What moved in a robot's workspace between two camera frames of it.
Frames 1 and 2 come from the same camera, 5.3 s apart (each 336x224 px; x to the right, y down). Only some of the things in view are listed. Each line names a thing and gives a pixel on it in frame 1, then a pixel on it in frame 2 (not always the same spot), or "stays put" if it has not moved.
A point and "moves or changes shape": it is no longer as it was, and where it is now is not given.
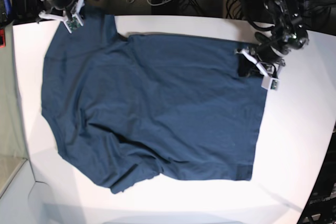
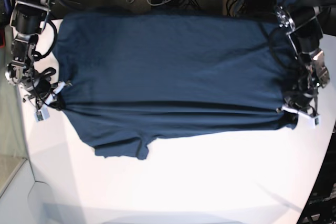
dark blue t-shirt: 126,108 moves or changes shape
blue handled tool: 7,2 stays put
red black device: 2,40 stays put
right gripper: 284,10 to 315,75
